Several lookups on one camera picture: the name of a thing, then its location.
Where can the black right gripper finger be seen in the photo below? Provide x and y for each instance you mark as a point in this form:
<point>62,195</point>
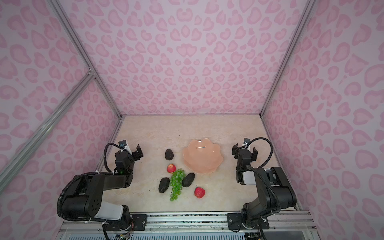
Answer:
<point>254,155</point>
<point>235,150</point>

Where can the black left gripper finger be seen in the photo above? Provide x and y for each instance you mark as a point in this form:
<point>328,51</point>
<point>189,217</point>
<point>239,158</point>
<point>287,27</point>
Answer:
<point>123,145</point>
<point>138,154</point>

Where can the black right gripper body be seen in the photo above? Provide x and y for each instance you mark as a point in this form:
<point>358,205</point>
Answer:
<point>244,151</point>

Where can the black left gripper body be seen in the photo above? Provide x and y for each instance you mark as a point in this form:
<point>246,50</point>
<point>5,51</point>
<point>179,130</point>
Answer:
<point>133,153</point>

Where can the red apple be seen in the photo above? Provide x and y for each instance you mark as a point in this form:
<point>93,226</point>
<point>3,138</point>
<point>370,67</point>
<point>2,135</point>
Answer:
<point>171,168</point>
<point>199,192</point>

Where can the green grape bunch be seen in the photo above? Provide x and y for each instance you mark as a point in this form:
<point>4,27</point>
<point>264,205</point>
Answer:
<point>176,184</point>

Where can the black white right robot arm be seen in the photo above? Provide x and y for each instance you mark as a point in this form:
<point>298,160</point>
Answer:
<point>274,191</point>

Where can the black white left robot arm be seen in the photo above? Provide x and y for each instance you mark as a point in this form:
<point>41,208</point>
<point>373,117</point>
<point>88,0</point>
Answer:
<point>81,200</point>

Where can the pink scalloped fruit bowl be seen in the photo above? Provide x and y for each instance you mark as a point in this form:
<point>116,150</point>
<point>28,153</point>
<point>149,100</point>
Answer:
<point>202,156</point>

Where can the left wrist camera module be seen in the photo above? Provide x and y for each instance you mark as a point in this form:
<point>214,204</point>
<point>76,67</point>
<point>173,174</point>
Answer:
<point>128,149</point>

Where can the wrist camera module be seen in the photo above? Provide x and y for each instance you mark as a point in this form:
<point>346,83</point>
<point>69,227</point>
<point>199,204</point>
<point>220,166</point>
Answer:
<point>246,142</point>
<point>128,149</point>

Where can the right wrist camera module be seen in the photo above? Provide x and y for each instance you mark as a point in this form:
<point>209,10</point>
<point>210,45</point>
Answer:
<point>246,142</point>

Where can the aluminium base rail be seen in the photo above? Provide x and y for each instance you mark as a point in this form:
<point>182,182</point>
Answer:
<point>286,225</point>

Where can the aluminium frame diagonal bar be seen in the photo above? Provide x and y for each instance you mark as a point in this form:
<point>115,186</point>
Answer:
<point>23,155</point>

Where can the left rear aluminium post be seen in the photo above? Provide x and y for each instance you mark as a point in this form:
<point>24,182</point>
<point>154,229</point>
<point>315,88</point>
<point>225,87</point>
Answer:
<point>79,46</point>

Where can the aluminium post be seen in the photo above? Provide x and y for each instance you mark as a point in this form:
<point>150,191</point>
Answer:
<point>296,36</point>
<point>79,46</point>

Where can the right rear aluminium post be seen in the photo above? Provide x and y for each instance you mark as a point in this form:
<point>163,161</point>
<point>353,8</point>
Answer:
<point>296,36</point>

